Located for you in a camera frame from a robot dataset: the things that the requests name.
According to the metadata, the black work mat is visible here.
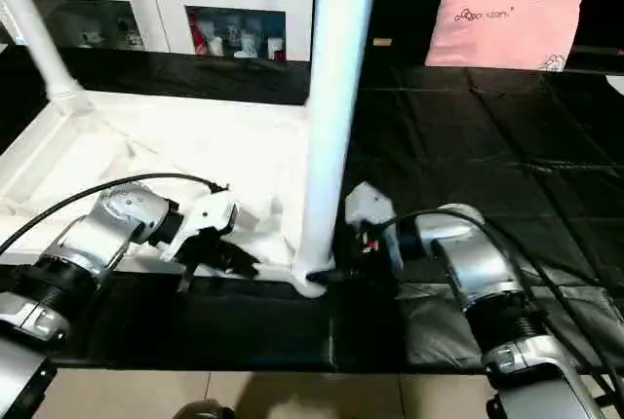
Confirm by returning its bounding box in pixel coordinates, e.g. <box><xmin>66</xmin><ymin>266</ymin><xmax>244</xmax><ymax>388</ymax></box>
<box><xmin>0</xmin><ymin>47</ymin><xmax>624</xmax><ymax>373</ymax></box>

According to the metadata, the pink printed pillow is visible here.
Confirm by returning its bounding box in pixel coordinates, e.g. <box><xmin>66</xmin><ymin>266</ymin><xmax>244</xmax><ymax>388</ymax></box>
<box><xmin>425</xmin><ymin>0</ymin><xmax>584</xmax><ymax>71</ymax></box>

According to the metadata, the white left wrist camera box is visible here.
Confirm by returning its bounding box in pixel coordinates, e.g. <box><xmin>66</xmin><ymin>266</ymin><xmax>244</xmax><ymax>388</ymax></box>
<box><xmin>158</xmin><ymin>193</ymin><xmax>239</xmax><ymax>262</ymax></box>

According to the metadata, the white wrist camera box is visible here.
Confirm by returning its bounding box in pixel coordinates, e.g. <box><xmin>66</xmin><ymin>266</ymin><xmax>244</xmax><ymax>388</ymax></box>
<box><xmin>344</xmin><ymin>181</ymin><xmax>397</xmax><ymax>231</ymax></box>
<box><xmin>158</xmin><ymin>193</ymin><xmax>239</xmax><ymax>262</ymax></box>

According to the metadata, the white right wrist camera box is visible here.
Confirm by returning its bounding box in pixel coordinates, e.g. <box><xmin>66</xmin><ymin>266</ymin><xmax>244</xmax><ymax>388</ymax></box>
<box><xmin>344</xmin><ymin>181</ymin><xmax>397</xmax><ymax>231</ymax></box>

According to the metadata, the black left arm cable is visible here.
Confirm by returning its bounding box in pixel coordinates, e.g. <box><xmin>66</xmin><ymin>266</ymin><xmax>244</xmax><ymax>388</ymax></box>
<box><xmin>0</xmin><ymin>173</ymin><xmax>229</xmax><ymax>254</ymax></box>

